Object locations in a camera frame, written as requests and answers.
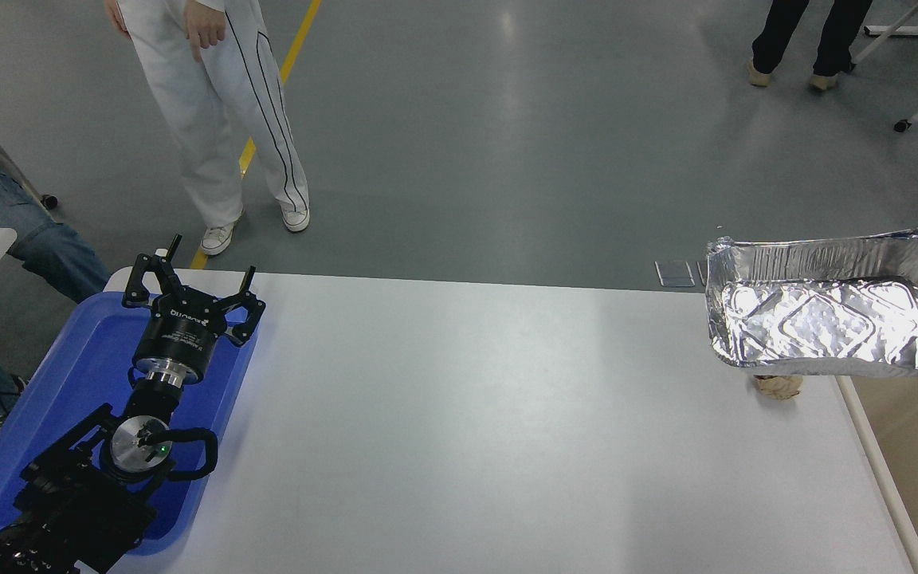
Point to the silver foil tray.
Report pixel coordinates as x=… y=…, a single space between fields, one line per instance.
x=817 y=319

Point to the standing person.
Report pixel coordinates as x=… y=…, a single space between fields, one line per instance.
x=204 y=119

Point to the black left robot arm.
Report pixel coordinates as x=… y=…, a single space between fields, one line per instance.
x=68 y=494

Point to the blue plastic tray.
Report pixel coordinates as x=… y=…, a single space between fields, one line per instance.
x=84 y=359

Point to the silver floor plate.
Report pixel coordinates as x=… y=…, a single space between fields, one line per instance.
x=700 y=275
x=675 y=273

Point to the person's hand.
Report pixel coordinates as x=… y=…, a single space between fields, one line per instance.
x=208 y=24
x=116 y=14

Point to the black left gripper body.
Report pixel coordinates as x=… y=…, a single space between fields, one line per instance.
x=180 y=335

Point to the crumpled tan paper ball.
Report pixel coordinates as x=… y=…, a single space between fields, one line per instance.
x=778 y=387

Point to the walking person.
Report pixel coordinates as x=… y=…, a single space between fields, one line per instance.
x=778 y=36

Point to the grey chair with casters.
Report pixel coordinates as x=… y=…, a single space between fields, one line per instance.
x=5 y=155

